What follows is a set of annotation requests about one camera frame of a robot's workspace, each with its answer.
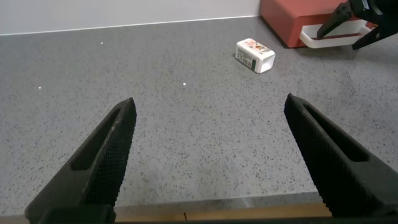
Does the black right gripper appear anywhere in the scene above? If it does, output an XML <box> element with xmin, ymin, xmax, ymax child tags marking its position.
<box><xmin>316</xmin><ymin>0</ymin><xmax>398</xmax><ymax>51</ymax></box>

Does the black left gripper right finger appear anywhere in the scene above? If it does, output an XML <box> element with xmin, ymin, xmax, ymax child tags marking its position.
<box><xmin>283</xmin><ymin>92</ymin><xmax>398</xmax><ymax>218</ymax></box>

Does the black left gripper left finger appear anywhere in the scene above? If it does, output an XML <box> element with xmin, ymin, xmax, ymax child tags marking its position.
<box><xmin>24</xmin><ymin>96</ymin><xmax>137</xmax><ymax>224</ymax></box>

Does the red drawer case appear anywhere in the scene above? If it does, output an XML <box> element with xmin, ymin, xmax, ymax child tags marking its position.
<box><xmin>259</xmin><ymin>0</ymin><xmax>354</xmax><ymax>49</ymax></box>

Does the small white milk carton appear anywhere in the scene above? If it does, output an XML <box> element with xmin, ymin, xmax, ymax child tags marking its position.
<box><xmin>234</xmin><ymin>37</ymin><xmax>276</xmax><ymax>75</ymax></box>

